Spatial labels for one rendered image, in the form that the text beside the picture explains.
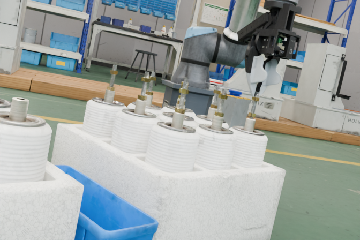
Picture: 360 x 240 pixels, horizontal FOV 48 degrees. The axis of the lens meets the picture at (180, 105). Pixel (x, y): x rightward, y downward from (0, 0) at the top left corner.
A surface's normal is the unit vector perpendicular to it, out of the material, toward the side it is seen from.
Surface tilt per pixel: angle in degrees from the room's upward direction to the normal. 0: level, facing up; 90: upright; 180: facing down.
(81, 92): 90
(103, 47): 90
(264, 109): 90
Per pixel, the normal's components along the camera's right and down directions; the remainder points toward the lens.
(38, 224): 0.68, 0.21
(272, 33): -0.86, -0.13
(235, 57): -0.09, 0.56
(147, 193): -0.70, -0.07
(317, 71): -0.94, -0.16
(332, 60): 0.28, 0.15
